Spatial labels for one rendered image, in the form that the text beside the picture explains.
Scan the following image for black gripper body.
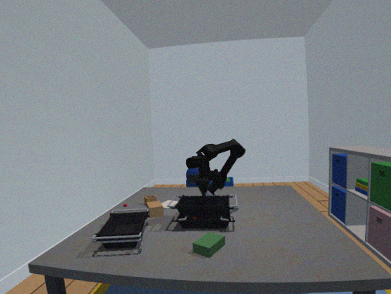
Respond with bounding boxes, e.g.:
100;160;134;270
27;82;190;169
196;166;209;185

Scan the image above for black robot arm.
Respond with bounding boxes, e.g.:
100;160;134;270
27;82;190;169
186;139;246;195

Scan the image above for green rectangular block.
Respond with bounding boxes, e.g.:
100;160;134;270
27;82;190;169
192;232;225;258

